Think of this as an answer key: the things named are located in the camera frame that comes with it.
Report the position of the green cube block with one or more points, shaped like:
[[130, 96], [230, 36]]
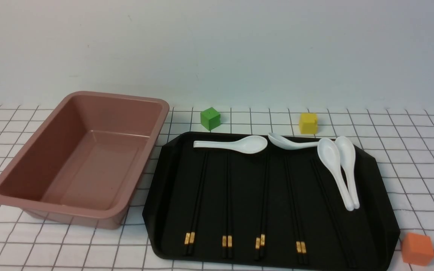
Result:
[[210, 118]]

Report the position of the white ceramic spoon far left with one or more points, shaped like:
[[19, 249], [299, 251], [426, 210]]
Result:
[[247, 145]]

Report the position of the white ceramic spoon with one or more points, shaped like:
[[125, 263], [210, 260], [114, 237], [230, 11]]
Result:
[[347, 154], [330, 158], [247, 145], [286, 144]]

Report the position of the white ceramic spoon middle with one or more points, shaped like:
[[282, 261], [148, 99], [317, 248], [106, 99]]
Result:
[[286, 144]]

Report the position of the yellow cube block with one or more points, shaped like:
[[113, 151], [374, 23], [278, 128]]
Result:
[[308, 123]]

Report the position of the black plastic serving tray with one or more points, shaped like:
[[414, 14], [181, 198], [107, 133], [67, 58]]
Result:
[[184, 208]]

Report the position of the plain black chopstick left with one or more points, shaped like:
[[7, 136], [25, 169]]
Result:
[[328, 210]]

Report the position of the plain black chopstick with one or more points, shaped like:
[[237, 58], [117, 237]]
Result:
[[328, 210], [333, 210]]

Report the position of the white ceramic spoon front right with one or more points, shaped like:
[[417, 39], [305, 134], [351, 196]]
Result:
[[330, 158]]

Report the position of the plain black chopstick right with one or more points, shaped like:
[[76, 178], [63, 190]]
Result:
[[333, 210]]

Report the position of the white ceramic spoon far right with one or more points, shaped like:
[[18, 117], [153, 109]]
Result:
[[347, 154]]

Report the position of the pink rectangular baking pan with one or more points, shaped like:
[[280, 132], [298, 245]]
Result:
[[82, 164]]

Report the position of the orange cube block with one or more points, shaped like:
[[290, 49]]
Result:
[[417, 249]]

